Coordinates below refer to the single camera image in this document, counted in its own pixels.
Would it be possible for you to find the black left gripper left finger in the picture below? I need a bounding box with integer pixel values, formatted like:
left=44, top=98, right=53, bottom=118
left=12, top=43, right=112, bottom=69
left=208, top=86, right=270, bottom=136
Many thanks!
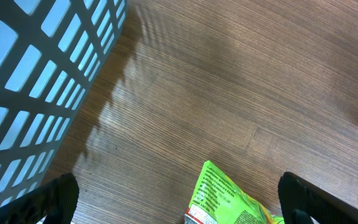
left=0, top=173, right=79, bottom=224

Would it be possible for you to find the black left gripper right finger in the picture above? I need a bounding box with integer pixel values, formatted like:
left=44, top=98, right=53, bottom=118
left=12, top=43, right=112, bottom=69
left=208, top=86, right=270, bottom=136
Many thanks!
left=278, top=172, right=358, bottom=224

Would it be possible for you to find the green snack bag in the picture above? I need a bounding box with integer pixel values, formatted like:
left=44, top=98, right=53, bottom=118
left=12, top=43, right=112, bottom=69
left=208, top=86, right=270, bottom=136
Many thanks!
left=185, top=161, right=284, bottom=224

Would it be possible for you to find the grey plastic mesh basket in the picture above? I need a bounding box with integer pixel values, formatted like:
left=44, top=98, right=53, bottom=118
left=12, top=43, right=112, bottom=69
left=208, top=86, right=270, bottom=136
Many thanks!
left=0, top=0, right=128, bottom=208

